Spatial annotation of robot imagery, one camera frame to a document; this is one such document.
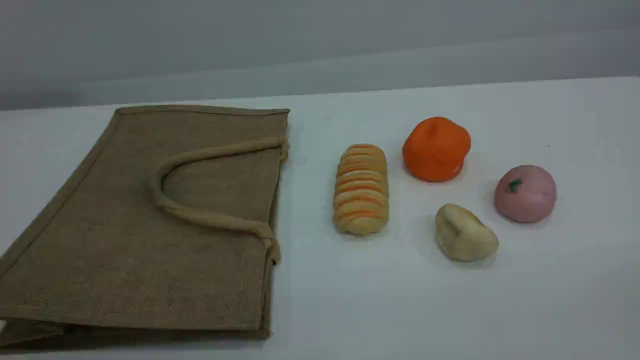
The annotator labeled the brown jute tote bag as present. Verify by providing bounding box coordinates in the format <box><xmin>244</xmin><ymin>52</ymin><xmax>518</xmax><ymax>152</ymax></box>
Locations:
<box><xmin>0</xmin><ymin>104</ymin><xmax>292</xmax><ymax>351</ymax></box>

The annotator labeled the orange toy fruit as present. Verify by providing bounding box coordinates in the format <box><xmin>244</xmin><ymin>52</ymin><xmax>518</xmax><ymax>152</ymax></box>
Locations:
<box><xmin>402</xmin><ymin>116</ymin><xmax>472</xmax><ymax>183</ymax></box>

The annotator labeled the pink toy peach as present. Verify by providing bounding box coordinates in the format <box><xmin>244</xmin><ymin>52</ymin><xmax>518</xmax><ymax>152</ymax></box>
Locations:
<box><xmin>494</xmin><ymin>164</ymin><xmax>558</xmax><ymax>224</ymax></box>

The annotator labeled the small cream bread roll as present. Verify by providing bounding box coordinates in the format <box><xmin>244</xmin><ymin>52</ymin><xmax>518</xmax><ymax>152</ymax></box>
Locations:
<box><xmin>435</xmin><ymin>202</ymin><xmax>500</xmax><ymax>263</ymax></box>

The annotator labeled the long striped bread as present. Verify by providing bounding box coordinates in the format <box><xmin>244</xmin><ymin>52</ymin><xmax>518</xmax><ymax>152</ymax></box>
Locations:
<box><xmin>332</xmin><ymin>143</ymin><xmax>391</xmax><ymax>237</ymax></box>

